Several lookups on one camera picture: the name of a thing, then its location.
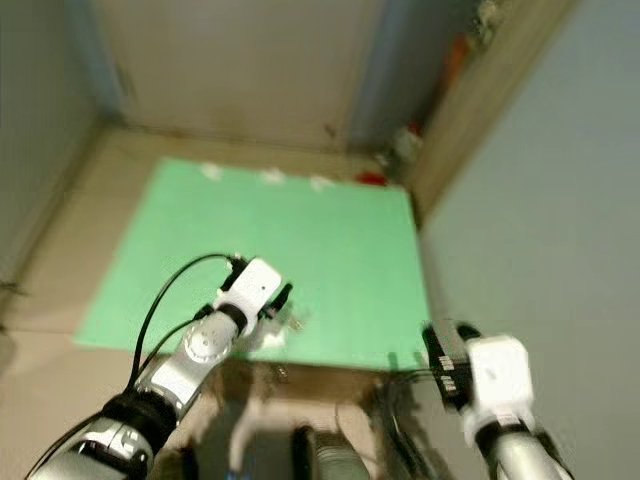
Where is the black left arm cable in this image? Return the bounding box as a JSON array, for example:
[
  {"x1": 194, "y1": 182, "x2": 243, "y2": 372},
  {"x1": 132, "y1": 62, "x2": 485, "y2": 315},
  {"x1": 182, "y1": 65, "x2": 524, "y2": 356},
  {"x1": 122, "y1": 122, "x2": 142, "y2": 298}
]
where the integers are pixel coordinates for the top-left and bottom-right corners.
[{"x1": 130, "y1": 253, "x2": 251, "y2": 391}]

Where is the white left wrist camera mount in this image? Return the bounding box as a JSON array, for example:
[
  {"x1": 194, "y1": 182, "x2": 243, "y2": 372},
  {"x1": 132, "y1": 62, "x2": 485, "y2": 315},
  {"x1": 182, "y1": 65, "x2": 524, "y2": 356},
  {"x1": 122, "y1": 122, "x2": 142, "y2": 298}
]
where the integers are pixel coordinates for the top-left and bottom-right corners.
[{"x1": 220, "y1": 258, "x2": 283, "y2": 317}]

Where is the beige wooden panel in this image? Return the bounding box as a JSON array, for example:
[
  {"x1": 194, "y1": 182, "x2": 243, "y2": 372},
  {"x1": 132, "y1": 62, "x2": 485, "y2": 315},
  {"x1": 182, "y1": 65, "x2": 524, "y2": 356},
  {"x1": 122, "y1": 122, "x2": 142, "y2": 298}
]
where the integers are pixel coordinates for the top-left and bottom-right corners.
[{"x1": 405, "y1": 0, "x2": 583, "y2": 216}]

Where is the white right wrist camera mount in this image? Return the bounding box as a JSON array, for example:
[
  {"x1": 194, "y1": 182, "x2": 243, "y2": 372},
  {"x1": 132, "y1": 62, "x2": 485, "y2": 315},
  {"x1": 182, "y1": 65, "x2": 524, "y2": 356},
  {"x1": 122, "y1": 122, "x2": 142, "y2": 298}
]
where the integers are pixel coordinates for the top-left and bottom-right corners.
[{"x1": 460, "y1": 335, "x2": 536, "y2": 431}]

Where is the green table mat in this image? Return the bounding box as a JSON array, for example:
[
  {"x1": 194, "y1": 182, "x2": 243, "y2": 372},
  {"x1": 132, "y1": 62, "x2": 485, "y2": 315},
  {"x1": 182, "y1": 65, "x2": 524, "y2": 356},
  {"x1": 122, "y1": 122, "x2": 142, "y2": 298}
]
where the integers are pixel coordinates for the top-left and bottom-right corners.
[{"x1": 75, "y1": 158, "x2": 431, "y2": 371}]

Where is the brown wooden table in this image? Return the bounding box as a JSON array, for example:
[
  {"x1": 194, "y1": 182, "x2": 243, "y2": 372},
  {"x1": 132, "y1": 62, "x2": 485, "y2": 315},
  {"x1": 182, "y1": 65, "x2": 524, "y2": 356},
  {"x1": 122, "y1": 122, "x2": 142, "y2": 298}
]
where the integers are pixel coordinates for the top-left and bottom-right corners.
[{"x1": 5, "y1": 125, "x2": 436, "y2": 401}]

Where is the grey robot leg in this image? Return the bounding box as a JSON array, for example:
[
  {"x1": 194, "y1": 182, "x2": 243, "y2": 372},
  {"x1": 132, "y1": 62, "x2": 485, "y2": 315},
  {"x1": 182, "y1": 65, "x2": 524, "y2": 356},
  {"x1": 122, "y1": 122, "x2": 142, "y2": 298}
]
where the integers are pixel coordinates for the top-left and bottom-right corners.
[{"x1": 295, "y1": 425, "x2": 363, "y2": 480}]

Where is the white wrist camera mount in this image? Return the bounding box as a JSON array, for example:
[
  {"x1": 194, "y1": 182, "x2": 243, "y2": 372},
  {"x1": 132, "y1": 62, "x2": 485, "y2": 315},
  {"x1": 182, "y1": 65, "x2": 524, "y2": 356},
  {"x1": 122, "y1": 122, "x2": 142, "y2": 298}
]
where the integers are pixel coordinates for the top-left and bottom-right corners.
[
  {"x1": 220, "y1": 258, "x2": 283, "y2": 317},
  {"x1": 460, "y1": 335, "x2": 536, "y2": 431}
]

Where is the white bottle with red cap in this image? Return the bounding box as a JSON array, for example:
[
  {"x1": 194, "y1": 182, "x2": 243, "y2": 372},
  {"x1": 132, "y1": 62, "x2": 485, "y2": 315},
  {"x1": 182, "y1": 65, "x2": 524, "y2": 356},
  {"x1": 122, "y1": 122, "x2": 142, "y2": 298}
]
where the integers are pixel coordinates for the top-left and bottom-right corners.
[{"x1": 392, "y1": 123, "x2": 421, "y2": 164}]

